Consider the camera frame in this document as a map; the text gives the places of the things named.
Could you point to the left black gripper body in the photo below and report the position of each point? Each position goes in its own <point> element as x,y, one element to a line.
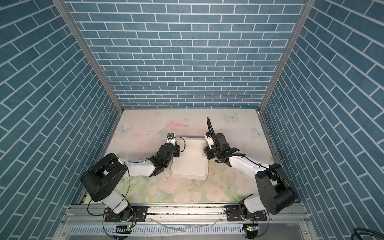
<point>175,153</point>

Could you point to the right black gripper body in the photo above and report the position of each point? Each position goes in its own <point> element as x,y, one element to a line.
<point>213,152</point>

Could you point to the white paper box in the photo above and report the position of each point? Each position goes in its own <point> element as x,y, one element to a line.
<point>192,163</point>

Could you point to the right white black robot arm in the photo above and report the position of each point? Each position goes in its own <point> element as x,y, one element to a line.
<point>274,188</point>

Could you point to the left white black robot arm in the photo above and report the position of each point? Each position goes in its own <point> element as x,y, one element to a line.
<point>101,179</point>

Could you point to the left circuit board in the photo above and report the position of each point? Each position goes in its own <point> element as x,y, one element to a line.
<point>125,230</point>

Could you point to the circuit board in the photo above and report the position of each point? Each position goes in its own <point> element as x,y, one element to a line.
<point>125,230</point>
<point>251,230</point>

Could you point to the right circuit board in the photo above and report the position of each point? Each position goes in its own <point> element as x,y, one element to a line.
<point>251,230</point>

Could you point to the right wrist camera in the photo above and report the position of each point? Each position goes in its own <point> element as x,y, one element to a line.
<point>209,139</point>

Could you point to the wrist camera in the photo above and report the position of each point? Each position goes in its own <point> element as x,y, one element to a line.
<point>171,138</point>
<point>209,139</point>

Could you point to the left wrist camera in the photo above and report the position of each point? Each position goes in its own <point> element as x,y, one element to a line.
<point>171,138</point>

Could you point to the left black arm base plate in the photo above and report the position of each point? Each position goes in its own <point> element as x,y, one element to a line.
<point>131,214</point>

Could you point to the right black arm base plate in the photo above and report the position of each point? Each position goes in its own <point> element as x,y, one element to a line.
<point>236,213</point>

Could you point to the aluminium front rail frame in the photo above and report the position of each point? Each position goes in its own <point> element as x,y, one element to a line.
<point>292,223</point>

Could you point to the right aluminium corner post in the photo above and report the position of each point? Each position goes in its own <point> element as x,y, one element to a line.
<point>304,14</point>

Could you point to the aluminium corner post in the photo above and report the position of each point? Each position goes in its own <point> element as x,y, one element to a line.
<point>77,34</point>
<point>304,14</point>

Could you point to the left aluminium corner post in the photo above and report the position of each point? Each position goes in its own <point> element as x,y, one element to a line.
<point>77,34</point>

